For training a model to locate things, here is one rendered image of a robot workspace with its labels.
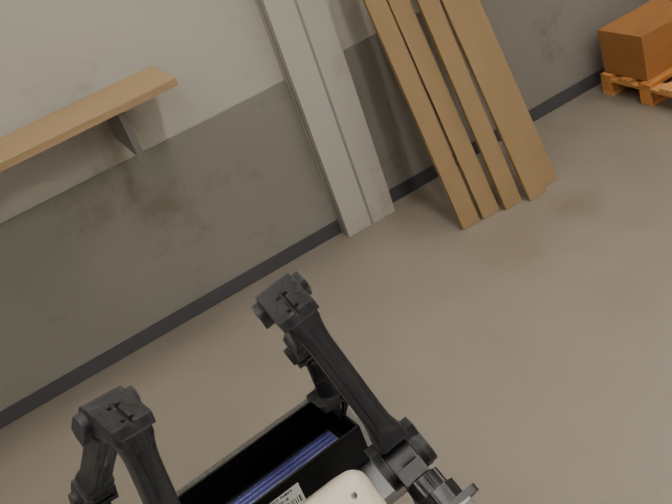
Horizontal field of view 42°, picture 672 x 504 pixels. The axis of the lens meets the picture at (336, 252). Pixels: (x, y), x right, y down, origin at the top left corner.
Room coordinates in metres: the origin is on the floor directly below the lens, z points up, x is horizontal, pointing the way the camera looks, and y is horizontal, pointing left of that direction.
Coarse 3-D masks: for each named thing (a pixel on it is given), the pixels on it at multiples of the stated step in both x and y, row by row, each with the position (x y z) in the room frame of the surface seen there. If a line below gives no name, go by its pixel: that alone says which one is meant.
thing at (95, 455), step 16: (80, 416) 1.19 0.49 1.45; (80, 432) 1.19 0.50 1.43; (96, 448) 1.24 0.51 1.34; (112, 448) 1.25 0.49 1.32; (96, 464) 1.27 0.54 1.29; (112, 464) 1.30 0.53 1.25; (80, 480) 1.35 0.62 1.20; (96, 480) 1.31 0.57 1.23; (112, 480) 1.36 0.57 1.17; (80, 496) 1.36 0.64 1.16; (96, 496) 1.35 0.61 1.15
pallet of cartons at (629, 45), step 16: (656, 0) 4.69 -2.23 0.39; (624, 16) 4.63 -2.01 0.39; (640, 16) 4.55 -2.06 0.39; (656, 16) 4.47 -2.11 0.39; (608, 32) 4.51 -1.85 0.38; (624, 32) 4.41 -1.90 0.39; (640, 32) 4.34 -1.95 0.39; (656, 32) 4.31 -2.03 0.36; (608, 48) 4.52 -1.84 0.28; (624, 48) 4.41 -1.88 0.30; (640, 48) 4.29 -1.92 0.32; (656, 48) 4.30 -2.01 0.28; (608, 64) 4.55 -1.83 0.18; (624, 64) 4.42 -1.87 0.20; (640, 64) 4.31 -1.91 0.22; (656, 64) 4.30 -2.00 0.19; (608, 80) 4.53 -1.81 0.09; (624, 80) 4.40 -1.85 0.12; (640, 80) 4.36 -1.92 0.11; (656, 80) 4.25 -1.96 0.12; (640, 96) 4.29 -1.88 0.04; (656, 96) 4.23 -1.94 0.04
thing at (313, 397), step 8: (320, 384) 1.60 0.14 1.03; (328, 384) 1.59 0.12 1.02; (312, 392) 1.63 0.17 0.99; (320, 392) 1.60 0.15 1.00; (328, 392) 1.59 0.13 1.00; (336, 392) 1.60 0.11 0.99; (312, 400) 1.61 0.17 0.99; (320, 400) 1.60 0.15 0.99; (328, 400) 1.59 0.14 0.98; (320, 408) 1.57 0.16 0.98
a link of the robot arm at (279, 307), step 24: (288, 288) 1.33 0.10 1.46; (288, 312) 1.28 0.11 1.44; (312, 312) 1.27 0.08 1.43; (312, 336) 1.26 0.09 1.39; (336, 360) 1.25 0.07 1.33; (336, 384) 1.24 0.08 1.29; (360, 384) 1.24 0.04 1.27; (360, 408) 1.22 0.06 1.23; (384, 408) 1.23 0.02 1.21; (384, 432) 1.21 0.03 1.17; (408, 432) 1.22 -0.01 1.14; (432, 456) 1.19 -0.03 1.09
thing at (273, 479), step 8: (328, 432) 1.64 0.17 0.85; (320, 440) 1.62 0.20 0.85; (328, 440) 1.61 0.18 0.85; (304, 448) 1.61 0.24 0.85; (312, 448) 1.61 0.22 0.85; (320, 448) 1.60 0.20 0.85; (296, 456) 1.60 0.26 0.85; (304, 456) 1.59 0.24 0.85; (312, 456) 1.58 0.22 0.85; (288, 464) 1.58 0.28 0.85; (296, 464) 1.57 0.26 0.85; (272, 472) 1.58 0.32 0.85; (280, 472) 1.57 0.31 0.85; (288, 472) 1.56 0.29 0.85; (264, 480) 1.56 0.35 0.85; (272, 480) 1.55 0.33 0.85; (280, 480) 1.54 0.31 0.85; (256, 488) 1.54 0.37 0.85; (264, 488) 1.53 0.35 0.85; (240, 496) 1.54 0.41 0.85; (248, 496) 1.53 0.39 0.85; (256, 496) 1.52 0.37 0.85
